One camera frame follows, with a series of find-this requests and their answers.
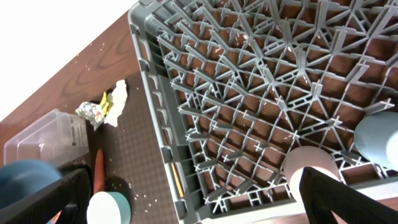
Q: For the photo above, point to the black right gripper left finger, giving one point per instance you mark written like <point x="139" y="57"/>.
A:
<point x="68" y="197"/>

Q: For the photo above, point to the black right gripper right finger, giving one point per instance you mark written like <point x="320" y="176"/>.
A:
<point x="323" y="197"/>

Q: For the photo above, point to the large dark blue bowl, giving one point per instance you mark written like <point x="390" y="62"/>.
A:
<point x="23" y="178"/>

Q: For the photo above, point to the small light blue cup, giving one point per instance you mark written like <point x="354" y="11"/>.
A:
<point x="375" y="138"/>

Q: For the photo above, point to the grey dishwasher rack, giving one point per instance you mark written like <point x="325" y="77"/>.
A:
<point x="234" y="86"/>

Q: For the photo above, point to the orange carrot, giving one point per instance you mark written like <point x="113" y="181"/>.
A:
<point x="99" y="173"/>

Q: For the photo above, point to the light blue rice bowl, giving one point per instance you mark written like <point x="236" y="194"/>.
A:
<point x="108" y="208"/>

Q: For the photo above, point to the clear plastic bin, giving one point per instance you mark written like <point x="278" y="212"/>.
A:
<point x="56" y="138"/>

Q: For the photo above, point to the dark brown serving tray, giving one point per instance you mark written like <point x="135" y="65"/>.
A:
<point x="132" y="160"/>

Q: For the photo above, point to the crumpled aluminium foil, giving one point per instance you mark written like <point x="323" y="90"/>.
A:
<point x="92" y="112"/>

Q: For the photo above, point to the yellow snack wrapper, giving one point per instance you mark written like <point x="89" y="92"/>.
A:
<point x="105" y="104"/>

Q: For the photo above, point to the crumpled white tissue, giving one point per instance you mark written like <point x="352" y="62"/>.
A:
<point x="117" y="100"/>

